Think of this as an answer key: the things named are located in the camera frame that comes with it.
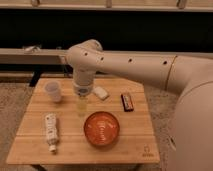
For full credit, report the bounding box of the wooden table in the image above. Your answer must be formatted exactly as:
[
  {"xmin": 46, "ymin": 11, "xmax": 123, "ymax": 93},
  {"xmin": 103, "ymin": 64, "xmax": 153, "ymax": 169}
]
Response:
[{"xmin": 7, "ymin": 78, "xmax": 160, "ymax": 165}]

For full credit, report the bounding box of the orange bowl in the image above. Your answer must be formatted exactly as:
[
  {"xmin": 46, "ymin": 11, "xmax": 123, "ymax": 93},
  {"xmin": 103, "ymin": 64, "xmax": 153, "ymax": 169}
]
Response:
[{"xmin": 84, "ymin": 111, "xmax": 120, "ymax": 147}]

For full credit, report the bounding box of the white plastic cup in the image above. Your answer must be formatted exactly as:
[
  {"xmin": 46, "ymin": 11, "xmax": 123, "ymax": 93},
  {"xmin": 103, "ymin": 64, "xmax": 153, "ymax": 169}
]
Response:
[{"xmin": 44, "ymin": 81, "xmax": 62, "ymax": 102}]

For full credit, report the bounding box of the white soap bar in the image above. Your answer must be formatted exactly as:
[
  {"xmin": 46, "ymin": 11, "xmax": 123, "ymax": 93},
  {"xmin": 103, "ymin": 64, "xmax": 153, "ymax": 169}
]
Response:
[{"xmin": 93, "ymin": 86, "xmax": 109, "ymax": 100}]

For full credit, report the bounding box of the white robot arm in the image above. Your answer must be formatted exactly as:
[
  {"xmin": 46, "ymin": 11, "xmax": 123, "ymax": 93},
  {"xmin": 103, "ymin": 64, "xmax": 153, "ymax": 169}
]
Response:
[{"xmin": 66, "ymin": 40, "xmax": 213, "ymax": 171}]

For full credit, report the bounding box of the dark chocolate bar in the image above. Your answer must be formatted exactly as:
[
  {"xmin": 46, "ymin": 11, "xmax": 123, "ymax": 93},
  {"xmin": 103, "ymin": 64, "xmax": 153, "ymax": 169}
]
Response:
[{"xmin": 121, "ymin": 93, "xmax": 134, "ymax": 112}]

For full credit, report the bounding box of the white squeeze bottle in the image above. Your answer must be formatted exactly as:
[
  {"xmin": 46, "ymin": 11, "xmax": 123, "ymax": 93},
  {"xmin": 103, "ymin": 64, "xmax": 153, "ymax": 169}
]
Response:
[{"xmin": 45, "ymin": 113, "xmax": 58, "ymax": 153}]

